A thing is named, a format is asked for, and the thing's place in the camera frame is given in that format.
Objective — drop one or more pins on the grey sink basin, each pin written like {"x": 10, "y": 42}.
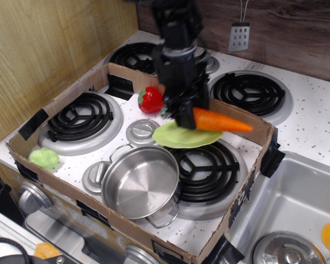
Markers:
{"x": 295, "y": 199}

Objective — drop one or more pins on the black burner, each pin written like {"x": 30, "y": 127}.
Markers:
{"x": 136, "y": 56}
{"x": 209, "y": 178}
{"x": 88, "y": 123}
{"x": 259, "y": 93}

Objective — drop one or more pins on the red toy strawberry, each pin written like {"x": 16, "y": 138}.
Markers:
{"x": 150, "y": 100}

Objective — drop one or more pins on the silver back stove knob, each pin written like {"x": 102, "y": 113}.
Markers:
{"x": 212, "y": 64}

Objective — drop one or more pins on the silver front stove knob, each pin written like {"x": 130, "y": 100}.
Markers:
{"x": 93, "y": 177}

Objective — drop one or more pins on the steel pot lid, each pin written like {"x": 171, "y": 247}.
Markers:
{"x": 285, "y": 247}

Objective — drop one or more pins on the back right black burner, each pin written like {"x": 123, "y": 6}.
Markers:
{"x": 259, "y": 93}

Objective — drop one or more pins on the green toy lettuce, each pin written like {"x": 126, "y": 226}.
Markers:
{"x": 44, "y": 158}

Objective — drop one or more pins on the orange toy carrot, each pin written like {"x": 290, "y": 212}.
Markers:
{"x": 208, "y": 120}

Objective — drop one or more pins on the silver oven knob right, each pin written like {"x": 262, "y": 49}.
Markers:
{"x": 136, "y": 255}

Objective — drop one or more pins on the silver centre stove knob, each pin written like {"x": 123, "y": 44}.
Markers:
{"x": 140, "y": 132}

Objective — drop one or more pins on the front right black burner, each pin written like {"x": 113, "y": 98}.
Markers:
{"x": 209, "y": 178}

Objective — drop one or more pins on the front left black burner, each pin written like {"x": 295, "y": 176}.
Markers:
{"x": 88, "y": 123}

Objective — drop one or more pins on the hanging metal spatula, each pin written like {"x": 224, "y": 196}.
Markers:
{"x": 240, "y": 32}

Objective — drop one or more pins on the silver oven knob left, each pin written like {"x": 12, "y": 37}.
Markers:
{"x": 33, "y": 199}

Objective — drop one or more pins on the orange toy piece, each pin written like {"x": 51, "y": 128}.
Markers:
{"x": 46, "y": 251}

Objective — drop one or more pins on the stainless steel pot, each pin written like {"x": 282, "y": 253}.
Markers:
{"x": 141, "y": 183}

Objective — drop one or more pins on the back left black burner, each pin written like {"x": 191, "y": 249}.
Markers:
{"x": 136, "y": 56}

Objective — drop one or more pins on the silver stove knob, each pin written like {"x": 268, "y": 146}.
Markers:
{"x": 212, "y": 64}
{"x": 140, "y": 132}
{"x": 93, "y": 177}

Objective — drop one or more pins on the silver oven knob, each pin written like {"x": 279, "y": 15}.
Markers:
{"x": 136, "y": 255}
{"x": 33, "y": 199}

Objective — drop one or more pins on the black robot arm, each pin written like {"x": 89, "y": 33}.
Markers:
{"x": 178, "y": 22}

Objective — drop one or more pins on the light green plate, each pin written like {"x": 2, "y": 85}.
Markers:
{"x": 175, "y": 137}

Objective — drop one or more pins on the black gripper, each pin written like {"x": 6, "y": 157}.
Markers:
{"x": 185, "y": 80}

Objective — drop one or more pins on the cardboard fence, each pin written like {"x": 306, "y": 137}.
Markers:
{"x": 184, "y": 241}

